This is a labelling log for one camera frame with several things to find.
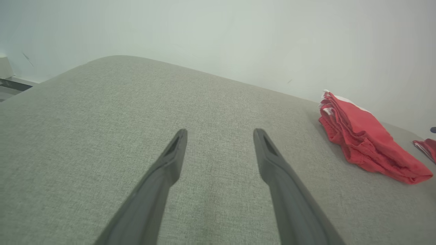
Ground red basketball jersey number 23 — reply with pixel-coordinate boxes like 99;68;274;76
412;138;436;164

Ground grey fabric sofa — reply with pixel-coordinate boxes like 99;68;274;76
0;55;436;245

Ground black baseboard strip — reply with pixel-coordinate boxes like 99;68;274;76
0;78;33;92

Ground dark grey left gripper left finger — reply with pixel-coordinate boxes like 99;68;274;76
94;129;188;245

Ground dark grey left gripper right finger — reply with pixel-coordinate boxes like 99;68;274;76
254;128;346;245

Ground red shorts with white stripes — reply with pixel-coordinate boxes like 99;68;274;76
318;89;434;185

